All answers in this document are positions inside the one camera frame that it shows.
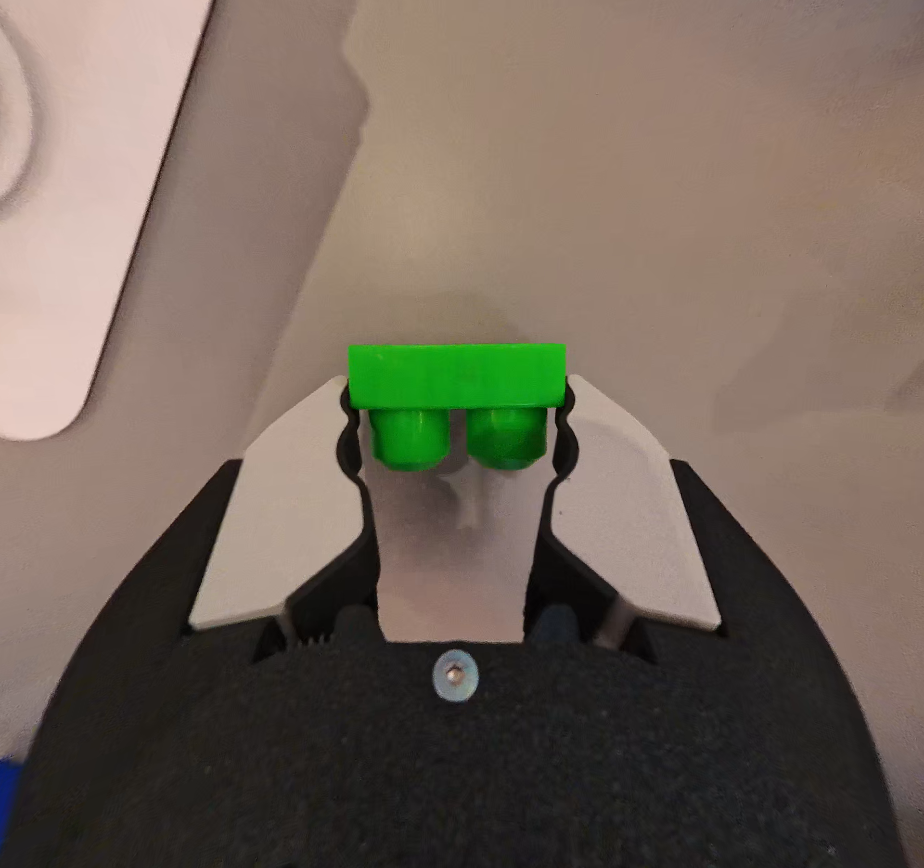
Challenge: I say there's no green two-stud toy block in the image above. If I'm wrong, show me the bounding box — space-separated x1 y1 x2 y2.
348 342 567 473

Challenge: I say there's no blue plastic bin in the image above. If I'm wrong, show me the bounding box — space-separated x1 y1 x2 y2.
0 756 23 826

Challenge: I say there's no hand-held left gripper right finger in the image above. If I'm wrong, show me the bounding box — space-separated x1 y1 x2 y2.
526 374 723 647

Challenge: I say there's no white stand with wooden board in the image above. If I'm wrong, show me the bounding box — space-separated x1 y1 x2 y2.
0 0 222 441

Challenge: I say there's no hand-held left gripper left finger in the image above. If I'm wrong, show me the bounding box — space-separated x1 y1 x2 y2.
188 376 381 647

